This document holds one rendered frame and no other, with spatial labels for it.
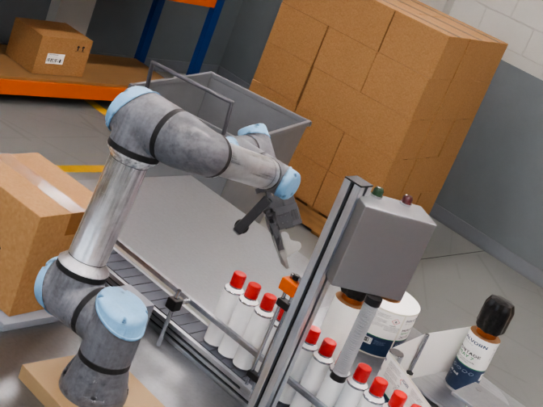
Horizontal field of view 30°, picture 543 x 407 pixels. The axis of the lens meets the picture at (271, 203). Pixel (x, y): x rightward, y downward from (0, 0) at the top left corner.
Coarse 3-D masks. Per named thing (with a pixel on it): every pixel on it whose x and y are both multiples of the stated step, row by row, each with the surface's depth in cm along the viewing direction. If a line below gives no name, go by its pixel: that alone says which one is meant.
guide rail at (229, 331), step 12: (120, 240) 270; (132, 252) 266; (144, 264) 264; (156, 276) 261; (180, 288) 257; (192, 300) 254; (204, 312) 251; (216, 324) 249; (240, 336) 246; (252, 348) 242; (300, 384) 235; (312, 396) 232
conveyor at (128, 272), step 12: (108, 264) 273; (120, 264) 276; (132, 264) 278; (120, 276) 269; (132, 276) 272; (144, 276) 274; (144, 288) 268; (156, 288) 270; (156, 300) 264; (180, 312) 264; (180, 324) 258; (192, 324) 260; (204, 324) 262; (192, 336) 254; (216, 348) 253; (228, 360) 250; (240, 372) 247; (252, 384) 244
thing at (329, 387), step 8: (336, 360) 231; (328, 368) 232; (328, 376) 231; (328, 384) 231; (336, 384) 230; (320, 392) 233; (328, 392) 231; (336, 392) 231; (320, 400) 232; (328, 400) 232; (336, 400) 232
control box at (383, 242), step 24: (360, 216) 204; (384, 216) 206; (408, 216) 207; (360, 240) 207; (384, 240) 208; (408, 240) 209; (336, 264) 209; (360, 264) 209; (384, 264) 210; (408, 264) 212; (360, 288) 212; (384, 288) 213
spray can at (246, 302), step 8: (248, 288) 245; (256, 288) 244; (240, 296) 247; (248, 296) 245; (256, 296) 246; (240, 304) 246; (248, 304) 245; (256, 304) 246; (240, 312) 246; (248, 312) 246; (232, 320) 248; (240, 320) 246; (248, 320) 247; (232, 328) 248; (240, 328) 247; (224, 336) 250; (224, 344) 249; (232, 344) 249; (224, 352) 250; (232, 352) 250
